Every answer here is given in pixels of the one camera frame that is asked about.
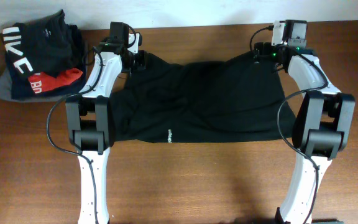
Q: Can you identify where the black t-shirt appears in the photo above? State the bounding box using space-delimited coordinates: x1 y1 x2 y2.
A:
111 52 295 143

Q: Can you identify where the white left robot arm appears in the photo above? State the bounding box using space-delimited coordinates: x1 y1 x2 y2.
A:
65 42 145 223

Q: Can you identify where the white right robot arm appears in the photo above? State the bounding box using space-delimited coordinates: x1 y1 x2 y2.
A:
252 42 356 223

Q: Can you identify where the white back board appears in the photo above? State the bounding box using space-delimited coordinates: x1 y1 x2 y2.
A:
0 0 358 31

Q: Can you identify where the black folded shirt on top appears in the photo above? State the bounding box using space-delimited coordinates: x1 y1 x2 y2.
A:
17 9 83 77

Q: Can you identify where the red folded shirt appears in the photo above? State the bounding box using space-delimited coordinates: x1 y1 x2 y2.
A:
27 68 83 94

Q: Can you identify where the navy shirt with white letters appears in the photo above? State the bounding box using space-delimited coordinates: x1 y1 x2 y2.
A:
2 20 86 100

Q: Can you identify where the grey folded shirt at bottom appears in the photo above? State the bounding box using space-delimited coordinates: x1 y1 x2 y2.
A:
0 40 90 103

